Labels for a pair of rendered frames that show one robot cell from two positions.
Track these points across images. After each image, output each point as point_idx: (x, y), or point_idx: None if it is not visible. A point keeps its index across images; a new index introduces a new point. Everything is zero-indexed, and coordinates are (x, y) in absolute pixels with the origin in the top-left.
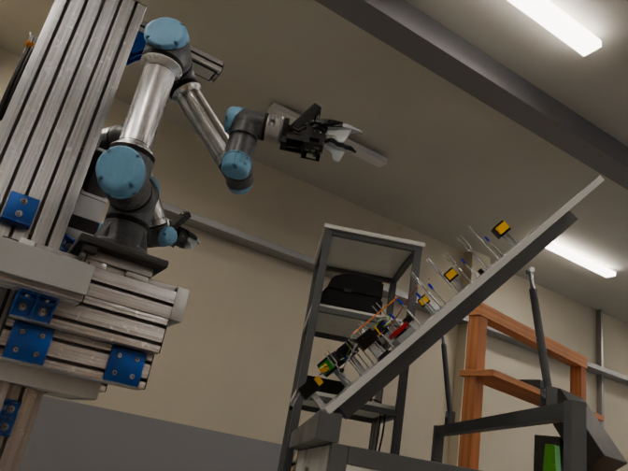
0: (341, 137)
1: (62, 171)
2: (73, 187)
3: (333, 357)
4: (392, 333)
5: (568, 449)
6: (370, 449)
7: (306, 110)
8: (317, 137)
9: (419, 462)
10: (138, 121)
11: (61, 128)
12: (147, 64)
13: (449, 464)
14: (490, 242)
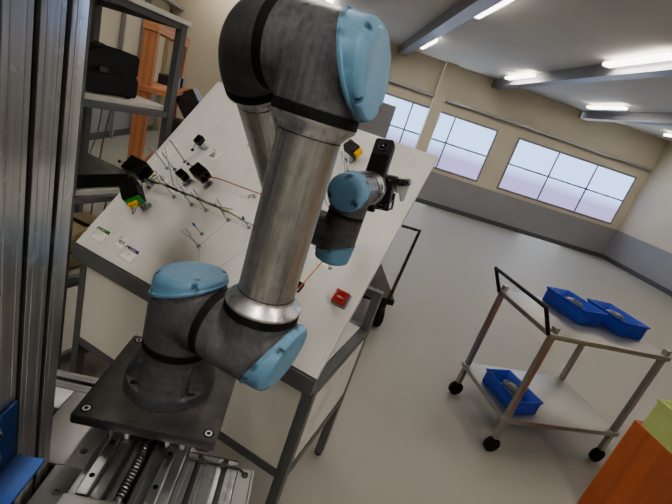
0: (403, 196)
1: (32, 314)
2: (53, 320)
3: (189, 232)
4: (343, 305)
5: (371, 314)
6: (325, 379)
7: (390, 157)
8: (392, 200)
9: (337, 366)
10: (301, 270)
11: (8, 226)
12: (321, 142)
13: (344, 357)
14: (346, 162)
